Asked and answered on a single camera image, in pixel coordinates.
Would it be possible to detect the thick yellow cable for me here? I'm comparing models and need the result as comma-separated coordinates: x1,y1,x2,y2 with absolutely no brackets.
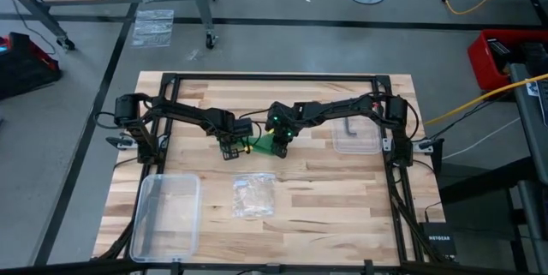
423,72,548,127

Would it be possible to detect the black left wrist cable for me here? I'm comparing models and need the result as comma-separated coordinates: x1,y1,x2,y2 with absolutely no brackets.
237,110,269,150

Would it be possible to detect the black aluminium table frame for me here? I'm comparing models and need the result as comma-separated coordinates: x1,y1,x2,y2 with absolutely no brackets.
89,72,450,275

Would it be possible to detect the red plastic crate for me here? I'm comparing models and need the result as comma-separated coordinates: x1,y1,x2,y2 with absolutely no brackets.
467,29,548,92

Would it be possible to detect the white cable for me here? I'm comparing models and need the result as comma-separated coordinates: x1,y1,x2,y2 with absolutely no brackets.
440,117,521,160

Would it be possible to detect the clear plastic zip bag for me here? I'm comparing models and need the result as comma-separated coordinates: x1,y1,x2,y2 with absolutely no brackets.
233,172,277,218

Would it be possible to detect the green elastic bandage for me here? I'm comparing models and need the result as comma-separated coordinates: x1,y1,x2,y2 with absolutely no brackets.
219,132,279,156

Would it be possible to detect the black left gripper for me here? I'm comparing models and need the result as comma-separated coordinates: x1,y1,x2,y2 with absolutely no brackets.
213,111,254,161

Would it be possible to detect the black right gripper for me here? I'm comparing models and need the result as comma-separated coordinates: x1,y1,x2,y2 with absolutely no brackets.
265,101,299,159

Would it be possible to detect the grey hex key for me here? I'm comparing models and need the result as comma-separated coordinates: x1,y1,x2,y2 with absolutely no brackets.
344,116,358,138

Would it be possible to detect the clear plastic storage bin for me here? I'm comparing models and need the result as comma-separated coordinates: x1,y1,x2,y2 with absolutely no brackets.
129,173,201,263

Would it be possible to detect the black and red toolbox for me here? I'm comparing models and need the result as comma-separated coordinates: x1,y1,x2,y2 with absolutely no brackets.
0,32,62,100

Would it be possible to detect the black network switch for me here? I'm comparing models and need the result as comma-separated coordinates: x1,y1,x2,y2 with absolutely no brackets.
419,222,457,257

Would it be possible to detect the clear shallow plastic tray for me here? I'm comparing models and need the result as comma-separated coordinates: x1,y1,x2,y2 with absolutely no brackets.
331,111,382,155

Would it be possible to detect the clear plastic floor bag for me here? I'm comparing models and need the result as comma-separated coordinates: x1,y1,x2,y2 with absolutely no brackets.
131,9,176,49

